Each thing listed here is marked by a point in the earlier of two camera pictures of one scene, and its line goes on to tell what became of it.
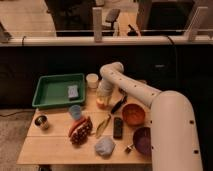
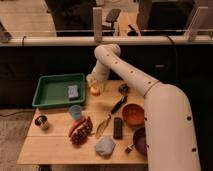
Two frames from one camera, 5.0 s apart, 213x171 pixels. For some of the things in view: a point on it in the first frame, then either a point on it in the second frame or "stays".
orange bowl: x=133 y=114 stays
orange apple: x=101 y=105 → x=94 y=91
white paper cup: x=92 y=80 stays
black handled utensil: x=123 y=100 stays
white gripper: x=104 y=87 → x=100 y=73
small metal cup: x=41 y=121 stays
